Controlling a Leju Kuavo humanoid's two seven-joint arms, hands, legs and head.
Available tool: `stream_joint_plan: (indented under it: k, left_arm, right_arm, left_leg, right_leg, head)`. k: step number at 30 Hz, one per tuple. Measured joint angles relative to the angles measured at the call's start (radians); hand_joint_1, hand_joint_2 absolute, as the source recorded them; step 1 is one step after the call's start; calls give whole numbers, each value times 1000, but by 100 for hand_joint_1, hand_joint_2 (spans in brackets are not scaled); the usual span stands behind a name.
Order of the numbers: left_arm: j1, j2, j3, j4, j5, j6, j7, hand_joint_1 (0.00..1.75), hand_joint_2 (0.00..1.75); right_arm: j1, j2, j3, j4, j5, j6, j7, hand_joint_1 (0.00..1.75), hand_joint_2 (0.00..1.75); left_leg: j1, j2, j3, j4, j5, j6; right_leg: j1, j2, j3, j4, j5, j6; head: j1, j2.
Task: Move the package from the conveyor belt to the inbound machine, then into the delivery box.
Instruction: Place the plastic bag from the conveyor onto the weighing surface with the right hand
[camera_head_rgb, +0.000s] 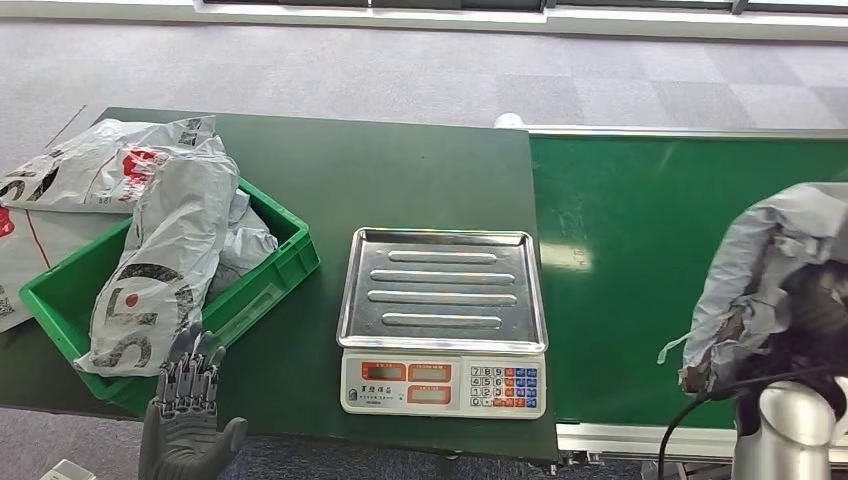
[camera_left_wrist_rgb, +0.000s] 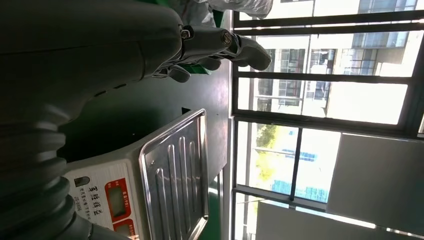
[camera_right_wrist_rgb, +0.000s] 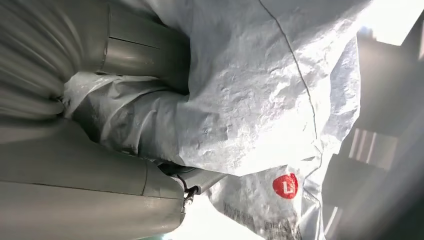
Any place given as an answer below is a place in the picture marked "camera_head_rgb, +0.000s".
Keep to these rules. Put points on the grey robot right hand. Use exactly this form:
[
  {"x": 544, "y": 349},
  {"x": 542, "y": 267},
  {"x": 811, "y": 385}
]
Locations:
[{"x": 811, "y": 324}]

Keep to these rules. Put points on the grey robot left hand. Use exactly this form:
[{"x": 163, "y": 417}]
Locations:
[{"x": 185, "y": 437}]

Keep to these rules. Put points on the grey courier bag package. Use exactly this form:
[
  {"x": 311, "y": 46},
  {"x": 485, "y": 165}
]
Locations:
[{"x": 748, "y": 265}]

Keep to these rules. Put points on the green conveyor belt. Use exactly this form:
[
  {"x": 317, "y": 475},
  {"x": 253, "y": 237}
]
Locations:
[{"x": 629, "y": 199}]

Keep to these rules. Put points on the grey bag with black print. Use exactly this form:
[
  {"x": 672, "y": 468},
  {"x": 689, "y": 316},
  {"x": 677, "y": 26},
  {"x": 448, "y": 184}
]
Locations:
[{"x": 166, "y": 265}]

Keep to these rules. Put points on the green plastic crate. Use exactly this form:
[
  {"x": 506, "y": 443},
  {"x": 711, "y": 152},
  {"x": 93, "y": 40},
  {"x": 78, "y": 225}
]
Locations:
[{"x": 60, "y": 305}]

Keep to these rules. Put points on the plain grey crumpled bag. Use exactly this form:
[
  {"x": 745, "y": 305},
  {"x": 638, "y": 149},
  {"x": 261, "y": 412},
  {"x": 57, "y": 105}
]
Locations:
[{"x": 248, "y": 245}]

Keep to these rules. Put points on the flat white courier bag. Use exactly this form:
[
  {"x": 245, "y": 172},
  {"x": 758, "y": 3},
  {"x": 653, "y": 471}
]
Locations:
[{"x": 40, "y": 245}]

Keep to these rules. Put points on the grey bag with red print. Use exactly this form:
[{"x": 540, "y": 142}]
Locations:
[{"x": 86, "y": 172}]

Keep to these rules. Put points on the electronic scale with steel tray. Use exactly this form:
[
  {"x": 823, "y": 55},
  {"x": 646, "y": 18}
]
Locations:
[{"x": 440, "y": 295}]

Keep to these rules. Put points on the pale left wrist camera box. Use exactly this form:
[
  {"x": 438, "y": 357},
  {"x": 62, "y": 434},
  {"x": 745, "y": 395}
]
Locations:
[{"x": 66, "y": 472}]

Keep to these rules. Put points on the dark window frame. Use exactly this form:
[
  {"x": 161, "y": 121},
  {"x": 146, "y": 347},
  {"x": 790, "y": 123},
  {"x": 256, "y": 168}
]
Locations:
[{"x": 464, "y": 2}]

